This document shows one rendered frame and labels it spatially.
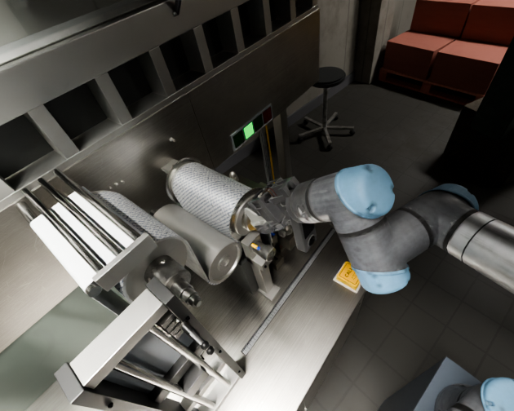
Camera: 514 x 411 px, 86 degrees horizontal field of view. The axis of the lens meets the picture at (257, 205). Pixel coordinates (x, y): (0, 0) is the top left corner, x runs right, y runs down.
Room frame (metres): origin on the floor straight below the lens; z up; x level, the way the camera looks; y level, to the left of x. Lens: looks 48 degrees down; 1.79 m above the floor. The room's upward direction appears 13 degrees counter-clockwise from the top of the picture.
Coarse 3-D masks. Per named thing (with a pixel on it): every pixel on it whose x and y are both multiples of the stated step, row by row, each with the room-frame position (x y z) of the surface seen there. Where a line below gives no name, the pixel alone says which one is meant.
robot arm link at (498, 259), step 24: (432, 192) 0.27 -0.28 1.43; (456, 192) 0.25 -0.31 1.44; (432, 216) 0.22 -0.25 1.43; (456, 216) 0.21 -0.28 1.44; (480, 216) 0.20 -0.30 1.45; (432, 240) 0.20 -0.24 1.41; (456, 240) 0.18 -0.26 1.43; (480, 240) 0.16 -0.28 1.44; (504, 240) 0.15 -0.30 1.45; (480, 264) 0.14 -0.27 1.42; (504, 264) 0.13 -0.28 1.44; (504, 288) 0.11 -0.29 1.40
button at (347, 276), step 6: (348, 264) 0.43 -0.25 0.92; (342, 270) 0.42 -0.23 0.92; (348, 270) 0.41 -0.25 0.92; (336, 276) 0.40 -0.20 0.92; (342, 276) 0.39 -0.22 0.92; (348, 276) 0.39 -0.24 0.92; (354, 276) 0.38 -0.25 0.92; (342, 282) 0.38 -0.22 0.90; (348, 282) 0.37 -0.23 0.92; (354, 282) 0.36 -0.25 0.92; (354, 288) 0.35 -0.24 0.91
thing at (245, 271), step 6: (240, 264) 0.42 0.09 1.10; (246, 264) 0.42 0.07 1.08; (234, 270) 0.45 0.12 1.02; (240, 270) 0.43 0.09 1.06; (246, 270) 0.42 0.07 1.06; (252, 270) 0.43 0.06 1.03; (228, 276) 0.50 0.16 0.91; (234, 276) 0.47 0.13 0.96; (240, 276) 0.44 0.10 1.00; (246, 276) 0.42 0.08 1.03; (252, 276) 0.43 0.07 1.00; (240, 282) 0.45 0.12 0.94; (246, 282) 0.42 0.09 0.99; (252, 282) 0.42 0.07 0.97; (246, 288) 0.43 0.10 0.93; (252, 288) 0.42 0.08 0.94; (258, 288) 0.43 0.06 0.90
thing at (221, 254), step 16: (160, 208) 0.58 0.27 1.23; (176, 208) 0.58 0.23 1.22; (176, 224) 0.51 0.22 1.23; (192, 224) 0.49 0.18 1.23; (208, 224) 0.51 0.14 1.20; (192, 240) 0.44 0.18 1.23; (208, 240) 0.43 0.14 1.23; (224, 240) 0.42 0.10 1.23; (208, 256) 0.38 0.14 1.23; (224, 256) 0.39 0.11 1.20; (240, 256) 0.42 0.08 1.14; (208, 272) 0.35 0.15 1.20; (224, 272) 0.38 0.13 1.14
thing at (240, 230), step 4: (184, 164) 0.66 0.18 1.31; (180, 168) 0.65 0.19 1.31; (176, 172) 0.64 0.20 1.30; (172, 180) 0.63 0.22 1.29; (172, 184) 0.62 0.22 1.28; (172, 188) 0.62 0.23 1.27; (252, 196) 0.48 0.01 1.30; (248, 200) 0.46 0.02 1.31; (244, 204) 0.45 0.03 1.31; (240, 208) 0.45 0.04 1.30; (244, 208) 0.45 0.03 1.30; (240, 212) 0.44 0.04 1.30; (240, 216) 0.44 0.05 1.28; (236, 220) 0.43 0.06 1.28; (240, 220) 0.44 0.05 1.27; (236, 224) 0.43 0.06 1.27; (240, 224) 0.43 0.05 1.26; (236, 228) 0.43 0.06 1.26; (240, 228) 0.43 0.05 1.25; (244, 228) 0.44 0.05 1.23; (240, 232) 0.43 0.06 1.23; (244, 232) 0.44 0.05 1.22; (248, 232) 0.44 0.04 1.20
